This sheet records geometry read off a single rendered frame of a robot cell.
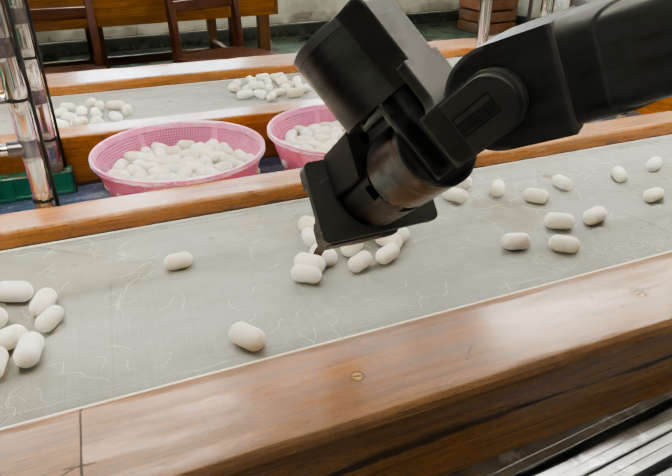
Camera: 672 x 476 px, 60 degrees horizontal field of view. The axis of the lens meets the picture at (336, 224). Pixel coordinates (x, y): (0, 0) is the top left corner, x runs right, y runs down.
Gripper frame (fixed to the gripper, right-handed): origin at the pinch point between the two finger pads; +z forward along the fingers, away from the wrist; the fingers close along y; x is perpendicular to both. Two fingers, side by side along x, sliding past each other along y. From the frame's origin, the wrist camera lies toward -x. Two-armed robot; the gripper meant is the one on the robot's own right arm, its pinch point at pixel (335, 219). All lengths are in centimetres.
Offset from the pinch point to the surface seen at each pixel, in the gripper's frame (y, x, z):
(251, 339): 9.6, 8.5, 3.1
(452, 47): -78, -53, 74
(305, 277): 1.2, 3.8, 9.5
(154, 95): 3, -48, 73
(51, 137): 24, -31, 48
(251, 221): 1.9, -6.1, 23.0
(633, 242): -38.5, 9.7, 3.8
